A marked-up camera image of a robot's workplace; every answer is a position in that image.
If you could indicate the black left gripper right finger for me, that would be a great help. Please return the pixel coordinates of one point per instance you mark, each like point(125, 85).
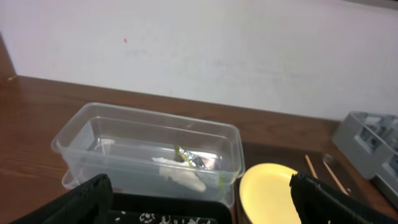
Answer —
point(317, 202)

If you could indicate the left wooden chopstick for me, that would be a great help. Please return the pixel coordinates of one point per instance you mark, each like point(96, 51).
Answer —
point(310, 166)

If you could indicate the clear plastic container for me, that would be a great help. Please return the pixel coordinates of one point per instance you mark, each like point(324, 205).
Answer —
point(121, 142)

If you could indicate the grey dishwasher rack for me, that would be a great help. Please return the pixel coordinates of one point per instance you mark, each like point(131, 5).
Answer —
point(369, 142)

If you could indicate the black waste tray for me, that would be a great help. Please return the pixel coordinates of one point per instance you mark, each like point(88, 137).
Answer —
point(171, 206)

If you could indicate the yellow plate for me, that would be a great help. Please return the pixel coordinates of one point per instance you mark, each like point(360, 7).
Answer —
point(264, 192)

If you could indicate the wooden chopstick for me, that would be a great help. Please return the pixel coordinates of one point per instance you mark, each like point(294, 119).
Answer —
point(310, 166)
point(334, 177)

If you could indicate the green snack wrapper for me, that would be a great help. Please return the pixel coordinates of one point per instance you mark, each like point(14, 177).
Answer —
point(203, 164)

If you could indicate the white tissue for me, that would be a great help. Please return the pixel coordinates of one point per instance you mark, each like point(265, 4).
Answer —
point(183, 177)

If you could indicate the right wooden chopstick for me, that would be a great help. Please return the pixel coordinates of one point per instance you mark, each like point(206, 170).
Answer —
point(334, 177)

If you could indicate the dark brown serving tray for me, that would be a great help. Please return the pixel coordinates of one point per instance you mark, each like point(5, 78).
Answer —
point(295, 158)

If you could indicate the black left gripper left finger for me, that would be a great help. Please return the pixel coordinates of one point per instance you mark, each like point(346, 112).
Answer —
point(87, 203)

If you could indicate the rice food waste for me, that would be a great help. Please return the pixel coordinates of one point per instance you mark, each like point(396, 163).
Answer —
point(122, 217)

